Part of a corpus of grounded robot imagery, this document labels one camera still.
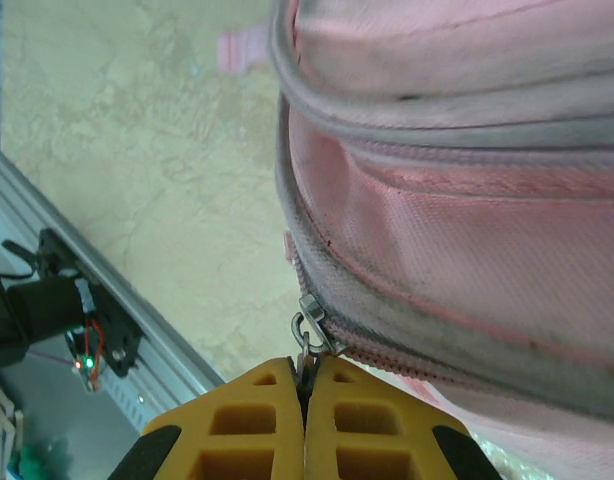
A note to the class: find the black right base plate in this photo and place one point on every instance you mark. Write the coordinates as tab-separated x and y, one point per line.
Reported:
114	340

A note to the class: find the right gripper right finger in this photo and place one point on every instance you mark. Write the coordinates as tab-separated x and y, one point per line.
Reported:
322	400

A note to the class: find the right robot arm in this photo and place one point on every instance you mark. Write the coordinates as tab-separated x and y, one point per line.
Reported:
32	315

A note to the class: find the pink school backpack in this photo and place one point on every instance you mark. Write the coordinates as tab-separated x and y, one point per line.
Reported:
437	225

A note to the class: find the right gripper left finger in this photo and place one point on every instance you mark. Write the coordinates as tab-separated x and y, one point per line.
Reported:
287	395

